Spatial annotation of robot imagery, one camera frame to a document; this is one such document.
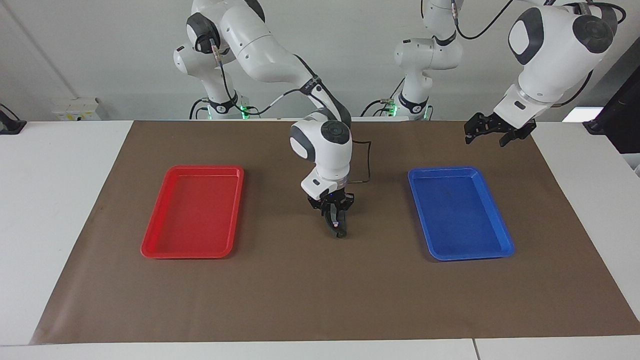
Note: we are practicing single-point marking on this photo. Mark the white flat panel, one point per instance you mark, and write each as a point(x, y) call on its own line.
point(575, 115)

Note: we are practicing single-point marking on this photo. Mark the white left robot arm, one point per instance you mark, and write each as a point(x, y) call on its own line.
point(550, 50)

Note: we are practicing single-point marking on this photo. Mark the blue plastic tray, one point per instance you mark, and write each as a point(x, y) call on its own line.
point(460, 215)

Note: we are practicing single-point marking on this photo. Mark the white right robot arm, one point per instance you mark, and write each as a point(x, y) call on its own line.
point(260, 45)

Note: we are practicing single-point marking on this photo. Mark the black desk device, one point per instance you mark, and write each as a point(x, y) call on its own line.
point(10, 122)

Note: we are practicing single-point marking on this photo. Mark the red plastic tray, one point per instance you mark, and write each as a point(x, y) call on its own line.
point(195, 215)

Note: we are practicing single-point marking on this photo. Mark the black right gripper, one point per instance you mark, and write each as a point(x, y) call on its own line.
point(330, 200)

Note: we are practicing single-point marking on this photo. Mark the brown table mat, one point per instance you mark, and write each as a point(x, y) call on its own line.
point(300, 290)

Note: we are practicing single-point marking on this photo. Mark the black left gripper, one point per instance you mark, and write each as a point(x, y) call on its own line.
point(505, 125)

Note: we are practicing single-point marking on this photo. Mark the black monitor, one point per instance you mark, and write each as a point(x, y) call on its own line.
point(620, 120)

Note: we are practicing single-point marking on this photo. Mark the white wall socket box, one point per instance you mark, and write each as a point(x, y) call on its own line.
point(75, 109)

